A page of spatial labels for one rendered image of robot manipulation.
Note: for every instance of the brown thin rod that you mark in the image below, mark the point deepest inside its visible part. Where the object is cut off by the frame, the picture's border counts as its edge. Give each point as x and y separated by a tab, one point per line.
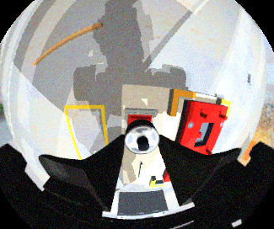
64	41

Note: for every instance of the yellow rectangular outline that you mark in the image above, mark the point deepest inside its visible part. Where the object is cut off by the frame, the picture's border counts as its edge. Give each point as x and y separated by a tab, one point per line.
77	106

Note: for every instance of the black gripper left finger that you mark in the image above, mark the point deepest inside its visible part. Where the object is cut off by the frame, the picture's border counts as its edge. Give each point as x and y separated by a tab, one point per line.
98	173

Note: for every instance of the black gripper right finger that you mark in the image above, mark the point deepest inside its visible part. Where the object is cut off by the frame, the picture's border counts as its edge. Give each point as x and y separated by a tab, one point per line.
188	170

